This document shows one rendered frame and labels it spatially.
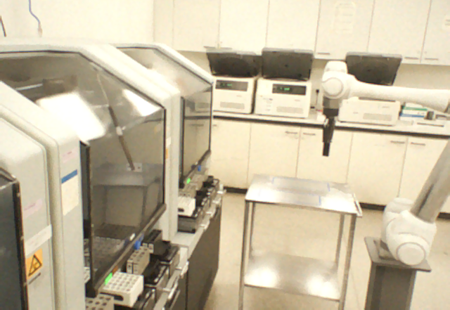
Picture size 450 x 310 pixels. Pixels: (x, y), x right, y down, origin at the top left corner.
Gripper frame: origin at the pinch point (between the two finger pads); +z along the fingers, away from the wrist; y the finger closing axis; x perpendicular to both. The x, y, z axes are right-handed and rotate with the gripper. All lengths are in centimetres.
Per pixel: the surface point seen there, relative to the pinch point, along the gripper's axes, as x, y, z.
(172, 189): 52, -51, 19
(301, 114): 94, 199, 24
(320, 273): 8, 40, 90
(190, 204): 54, -35, 32
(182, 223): 54, -40, 41
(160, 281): 28, -85, 38
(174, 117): 52, -51, -15
